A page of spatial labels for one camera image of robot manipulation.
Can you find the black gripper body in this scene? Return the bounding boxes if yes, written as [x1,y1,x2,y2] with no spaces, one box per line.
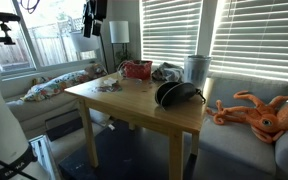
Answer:
[82,0,108,22]

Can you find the white drum floor lamp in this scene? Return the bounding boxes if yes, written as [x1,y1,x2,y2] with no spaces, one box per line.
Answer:
[108,20,131,69]

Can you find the green houseplant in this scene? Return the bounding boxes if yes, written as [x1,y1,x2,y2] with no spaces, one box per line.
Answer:
[115,49,134,67]

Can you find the clear glass window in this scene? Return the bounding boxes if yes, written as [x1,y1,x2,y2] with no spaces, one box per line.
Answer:
[0,0,106,78]

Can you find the red polka dot basket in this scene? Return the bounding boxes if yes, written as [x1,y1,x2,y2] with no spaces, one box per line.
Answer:
[122,59,154,81]

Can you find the red black sticker sheet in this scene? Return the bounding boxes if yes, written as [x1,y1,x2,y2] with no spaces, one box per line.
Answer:
[93,82,123,94]

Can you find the patterned throw pillow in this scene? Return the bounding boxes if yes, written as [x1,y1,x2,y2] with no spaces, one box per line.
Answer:
[21,69,97,102]

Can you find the white window blinds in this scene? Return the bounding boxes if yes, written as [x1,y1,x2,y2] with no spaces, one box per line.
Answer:
[140,0,204,68]
[210,0,288,98]

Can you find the grey crumpled cloth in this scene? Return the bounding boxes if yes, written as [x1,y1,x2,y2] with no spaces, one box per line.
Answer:
[151,62,185,83]

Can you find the light wooden table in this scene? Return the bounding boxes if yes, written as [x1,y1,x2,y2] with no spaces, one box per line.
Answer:
[63,72,216,180]

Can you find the black flat box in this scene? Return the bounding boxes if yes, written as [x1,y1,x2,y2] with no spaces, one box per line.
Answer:
[44,109,84,142]

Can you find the dark rug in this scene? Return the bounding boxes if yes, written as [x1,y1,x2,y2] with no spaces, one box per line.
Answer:
[58,119,198,180]

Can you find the light metal rack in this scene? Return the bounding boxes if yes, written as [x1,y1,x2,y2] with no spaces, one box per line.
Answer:
[28,134,62,180]

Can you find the grey sectional sofa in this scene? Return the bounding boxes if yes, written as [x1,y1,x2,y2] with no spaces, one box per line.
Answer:
[0,64,288,180]

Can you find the orange octopus plush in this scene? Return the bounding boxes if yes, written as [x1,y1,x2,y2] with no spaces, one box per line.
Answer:
[206,90,288,145]

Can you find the dark hanging cable loop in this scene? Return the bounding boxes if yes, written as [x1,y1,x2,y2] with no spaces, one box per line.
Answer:
[18,0,41,15]

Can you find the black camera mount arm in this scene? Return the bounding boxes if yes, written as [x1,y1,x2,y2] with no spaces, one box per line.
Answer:
[0,9,22,46]

